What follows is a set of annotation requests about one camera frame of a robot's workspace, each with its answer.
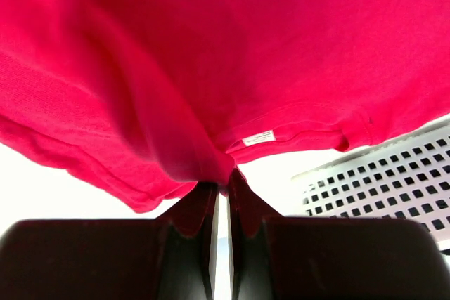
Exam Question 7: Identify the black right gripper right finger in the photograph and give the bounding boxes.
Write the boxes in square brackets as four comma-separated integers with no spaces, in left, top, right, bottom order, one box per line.
[228,170,449,299]

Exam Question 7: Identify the white perforated plastic basket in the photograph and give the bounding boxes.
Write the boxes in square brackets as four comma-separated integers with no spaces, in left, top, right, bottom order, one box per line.
[292,117,449,254]

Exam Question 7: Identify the red t shirt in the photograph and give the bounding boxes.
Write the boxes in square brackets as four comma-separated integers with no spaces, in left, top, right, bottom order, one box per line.
[1,0,449,213]

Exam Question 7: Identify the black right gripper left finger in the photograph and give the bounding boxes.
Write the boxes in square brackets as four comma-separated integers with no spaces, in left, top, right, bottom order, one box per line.
[1,183,218,299]

